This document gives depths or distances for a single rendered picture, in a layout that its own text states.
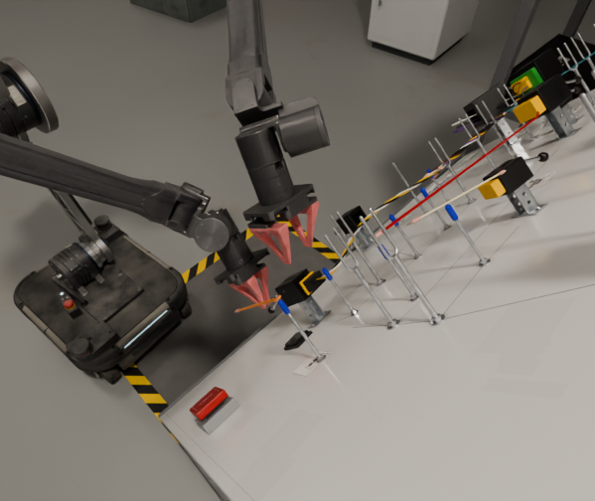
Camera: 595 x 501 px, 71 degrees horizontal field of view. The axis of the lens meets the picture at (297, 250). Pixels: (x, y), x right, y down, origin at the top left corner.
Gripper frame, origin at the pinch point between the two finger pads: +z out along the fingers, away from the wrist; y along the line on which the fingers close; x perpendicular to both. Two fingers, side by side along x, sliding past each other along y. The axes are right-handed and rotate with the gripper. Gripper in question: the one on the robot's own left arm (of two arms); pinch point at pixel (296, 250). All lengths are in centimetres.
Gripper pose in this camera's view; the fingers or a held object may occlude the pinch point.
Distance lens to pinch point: 66.4
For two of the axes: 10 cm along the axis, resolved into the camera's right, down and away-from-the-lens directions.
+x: -7.2, -0.5, 7.0
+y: 6.2, -5.0, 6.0
